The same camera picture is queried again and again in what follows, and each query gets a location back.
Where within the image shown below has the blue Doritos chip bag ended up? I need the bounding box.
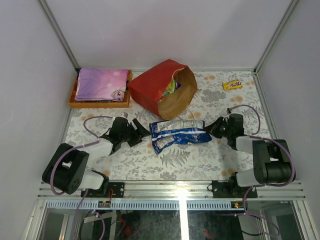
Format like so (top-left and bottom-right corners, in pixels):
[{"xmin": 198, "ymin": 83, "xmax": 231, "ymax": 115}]
[{"xmin": 149, "ymin": 120, "xmax": 212, "ymax": 155}]

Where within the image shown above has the orange plastic tray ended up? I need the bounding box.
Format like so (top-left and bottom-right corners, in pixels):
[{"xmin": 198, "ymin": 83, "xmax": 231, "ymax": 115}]
[{"xmin": 68, "ymin": 68, "xmax": 133, "ymax": 109}]

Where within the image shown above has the floral patterned table mat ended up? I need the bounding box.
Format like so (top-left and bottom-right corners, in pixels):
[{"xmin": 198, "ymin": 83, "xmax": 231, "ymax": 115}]
[{"xmin": 65, "ymin": 71, "xmax": 270, "ymax": 181}]

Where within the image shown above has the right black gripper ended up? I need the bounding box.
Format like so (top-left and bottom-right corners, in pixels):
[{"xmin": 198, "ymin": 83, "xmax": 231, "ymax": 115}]
[{"xmin": 203, "ymin": 116, "xmax": 232, "ymax": 139}]

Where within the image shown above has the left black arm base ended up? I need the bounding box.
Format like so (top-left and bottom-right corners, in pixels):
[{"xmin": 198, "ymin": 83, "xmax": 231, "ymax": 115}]
[{"xmin": 86, "ymin": 182, "xmax": 125, "ymax": 199}]

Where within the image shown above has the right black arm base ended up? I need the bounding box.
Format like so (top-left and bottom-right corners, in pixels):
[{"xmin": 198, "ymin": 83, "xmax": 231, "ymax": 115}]
[{"xmin": 207, "ymin": 172, "xmax": 249, "ymax": 199}]

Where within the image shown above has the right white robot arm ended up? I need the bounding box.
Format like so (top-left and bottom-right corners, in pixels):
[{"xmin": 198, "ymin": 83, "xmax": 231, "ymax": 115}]
[{"xmin": 204, "ymin": 113, "xmax": 296, "ymax": 198}]

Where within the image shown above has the yellow M&M candy packet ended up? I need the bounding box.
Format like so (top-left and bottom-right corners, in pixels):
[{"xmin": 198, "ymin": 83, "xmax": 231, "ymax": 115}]
[{"xmin": 222, "ymin": 79, "xmax": 243, "ymax": 91}]

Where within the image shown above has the red brown paper bag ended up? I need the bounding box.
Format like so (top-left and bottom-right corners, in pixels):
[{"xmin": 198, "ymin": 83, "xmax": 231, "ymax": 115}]
[{"xmin": 127, "ymin": 59, "xmax": 198, "ymax": 120}]

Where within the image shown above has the aluminium front rail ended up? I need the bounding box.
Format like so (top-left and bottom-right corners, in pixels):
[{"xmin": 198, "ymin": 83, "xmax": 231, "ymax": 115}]
[{"xmin": 37, "ymin": 178, "xmax": 307, "ymax": 200}]

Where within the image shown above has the purple Frozen fabric cloth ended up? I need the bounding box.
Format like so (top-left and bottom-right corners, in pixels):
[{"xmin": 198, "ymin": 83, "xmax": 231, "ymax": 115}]
[{"xmin": 74, "ymin": 67, "xmax": 129, "ymax": 102}]

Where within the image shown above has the green yellow snack packet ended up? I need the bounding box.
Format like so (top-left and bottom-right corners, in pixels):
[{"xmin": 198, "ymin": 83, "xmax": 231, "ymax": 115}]
[{"xmin": 158, "ymin": 75, "xmax": 181, "ymax": 103}]

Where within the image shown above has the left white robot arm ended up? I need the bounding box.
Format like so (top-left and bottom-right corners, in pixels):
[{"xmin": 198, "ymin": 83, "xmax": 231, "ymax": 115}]
[{"xmin": 42, "ymin": 116, "xmax": 151, "ymax": 198}]

